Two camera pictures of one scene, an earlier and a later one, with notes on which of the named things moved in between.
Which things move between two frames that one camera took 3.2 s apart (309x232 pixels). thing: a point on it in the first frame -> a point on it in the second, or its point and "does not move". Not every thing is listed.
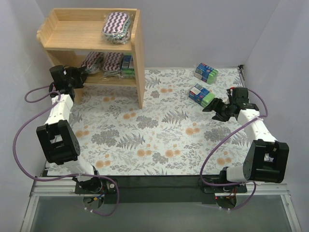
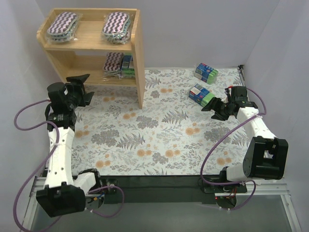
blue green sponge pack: [127, 67] does not move
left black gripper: [77, 77] -> [80, 89]
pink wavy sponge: [117, 27] does not move
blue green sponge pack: [201, 95] does not move
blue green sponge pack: [206, 73] does not move
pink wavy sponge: [92, 62] -> [64, 28]
